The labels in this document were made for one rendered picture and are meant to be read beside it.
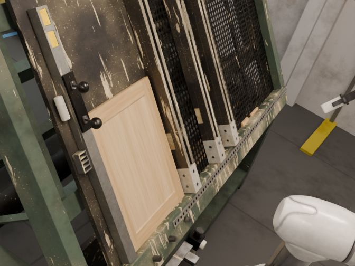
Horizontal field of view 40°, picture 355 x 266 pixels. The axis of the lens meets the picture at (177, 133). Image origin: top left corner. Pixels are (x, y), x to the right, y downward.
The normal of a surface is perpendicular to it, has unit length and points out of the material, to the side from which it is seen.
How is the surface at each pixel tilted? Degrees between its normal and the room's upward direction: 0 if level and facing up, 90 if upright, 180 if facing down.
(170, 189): 54
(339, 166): 0
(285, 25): 90
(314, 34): 90
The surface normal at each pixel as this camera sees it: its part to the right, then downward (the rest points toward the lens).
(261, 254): 0.27, -0.78
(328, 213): 0.08, -0.62
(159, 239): 0.84, -0.07
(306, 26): -0.54, 0.37
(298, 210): -0.29, -0.51
